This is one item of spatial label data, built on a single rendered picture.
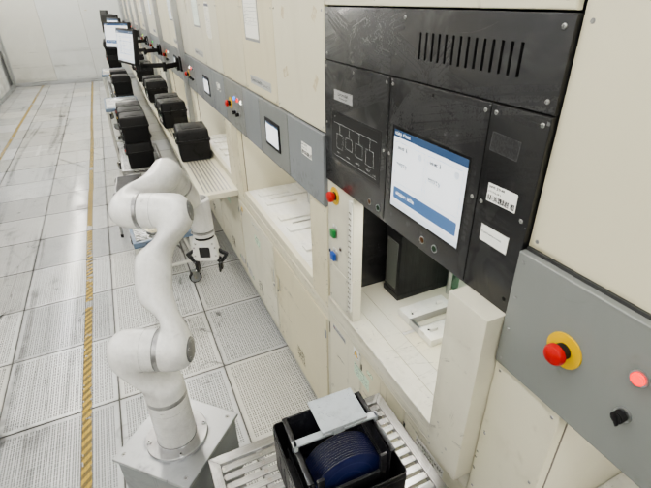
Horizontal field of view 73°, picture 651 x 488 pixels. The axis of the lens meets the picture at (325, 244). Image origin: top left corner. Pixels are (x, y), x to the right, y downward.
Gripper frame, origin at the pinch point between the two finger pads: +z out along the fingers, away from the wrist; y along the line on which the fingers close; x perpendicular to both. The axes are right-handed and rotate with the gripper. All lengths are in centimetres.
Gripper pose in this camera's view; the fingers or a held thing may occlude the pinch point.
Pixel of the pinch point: (209, 268)
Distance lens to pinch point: 187.1
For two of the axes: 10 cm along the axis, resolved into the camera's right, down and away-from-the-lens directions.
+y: 10.0, -0.1, -0.1
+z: 0.2, 8.7, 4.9
